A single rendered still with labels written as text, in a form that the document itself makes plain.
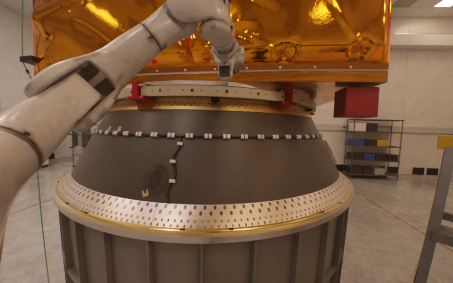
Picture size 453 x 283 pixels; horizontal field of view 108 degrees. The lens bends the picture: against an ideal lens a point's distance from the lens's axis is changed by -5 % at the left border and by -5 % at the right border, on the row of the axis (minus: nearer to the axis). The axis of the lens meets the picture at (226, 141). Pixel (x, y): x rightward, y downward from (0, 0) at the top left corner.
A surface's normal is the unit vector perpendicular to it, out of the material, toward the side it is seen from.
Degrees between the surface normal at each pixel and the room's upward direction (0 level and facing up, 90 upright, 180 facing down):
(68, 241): 90
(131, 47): 98
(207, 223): 43
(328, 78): 90
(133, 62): 121
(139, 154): 62
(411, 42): 90
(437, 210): 76
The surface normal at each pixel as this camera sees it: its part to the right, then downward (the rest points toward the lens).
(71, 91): 0.85, -0.22
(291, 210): 0.27, -0.67
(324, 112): -0.13, 0.07
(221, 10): 0.62, 0.09
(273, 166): 0.31, -0.39
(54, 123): 0.96, -0.22
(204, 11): 0.40, 0.29
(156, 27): 0.33, 0.05
